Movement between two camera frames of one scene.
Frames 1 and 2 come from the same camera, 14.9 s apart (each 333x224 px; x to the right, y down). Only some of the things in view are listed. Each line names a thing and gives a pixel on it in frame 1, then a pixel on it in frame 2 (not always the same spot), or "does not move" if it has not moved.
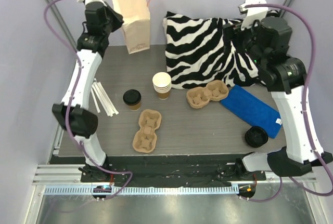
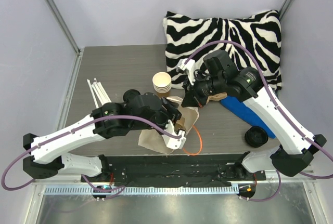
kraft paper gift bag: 129,0 -> 152,139
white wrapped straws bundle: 97,87 does not move
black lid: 256,136 does not move
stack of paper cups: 162,84 does not move
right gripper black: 228,30 -> 191,95
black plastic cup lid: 131,97 does not move
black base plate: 162,169 does not move
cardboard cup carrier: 145,140 -> 180,123
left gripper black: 114,17 -> 171,112
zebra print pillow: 194,53 does not move
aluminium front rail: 139,190 does not move
